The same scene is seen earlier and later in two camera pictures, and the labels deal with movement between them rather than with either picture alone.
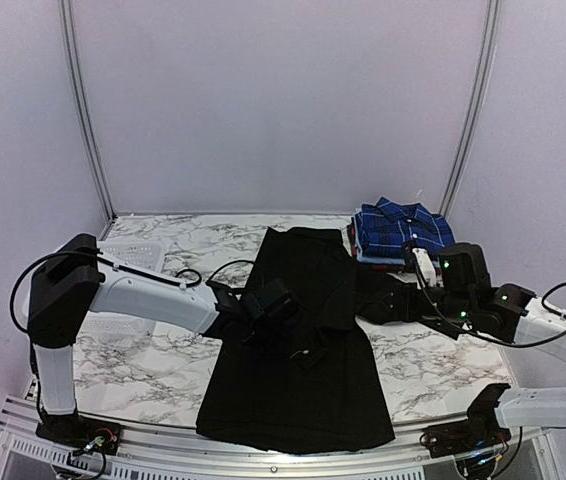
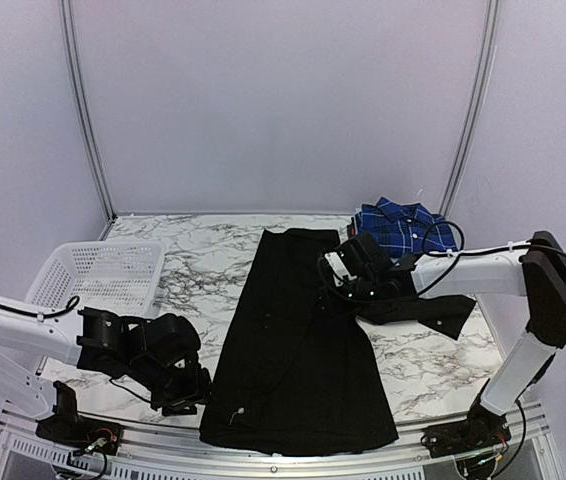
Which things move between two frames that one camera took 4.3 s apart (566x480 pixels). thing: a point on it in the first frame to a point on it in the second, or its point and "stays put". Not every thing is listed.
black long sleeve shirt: [310, 384] stays put
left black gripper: [284, 341] to [196, 392]
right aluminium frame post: [489, 45] stays put
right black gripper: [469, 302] to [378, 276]
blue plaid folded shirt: [386, 227] stays put
